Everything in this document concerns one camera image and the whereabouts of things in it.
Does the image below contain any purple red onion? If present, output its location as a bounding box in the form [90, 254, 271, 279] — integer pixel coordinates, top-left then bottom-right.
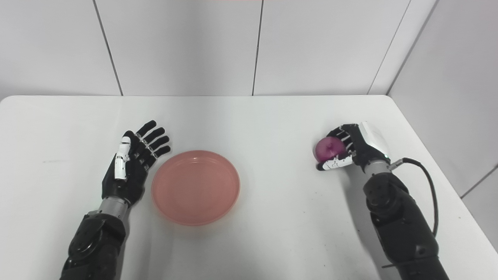
[314, 136, 346, 164]

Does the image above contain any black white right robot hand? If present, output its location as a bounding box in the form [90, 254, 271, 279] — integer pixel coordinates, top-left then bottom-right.
[316, 121, 391, 172]

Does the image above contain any pink plate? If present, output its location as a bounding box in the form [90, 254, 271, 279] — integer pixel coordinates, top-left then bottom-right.
[151, 150, 241, 226]

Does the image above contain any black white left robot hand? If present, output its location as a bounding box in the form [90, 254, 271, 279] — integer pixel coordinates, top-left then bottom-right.
[101, 120, 172, 207]

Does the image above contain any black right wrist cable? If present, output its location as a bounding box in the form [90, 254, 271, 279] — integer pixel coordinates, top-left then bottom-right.
[388, 157, 439, 238]

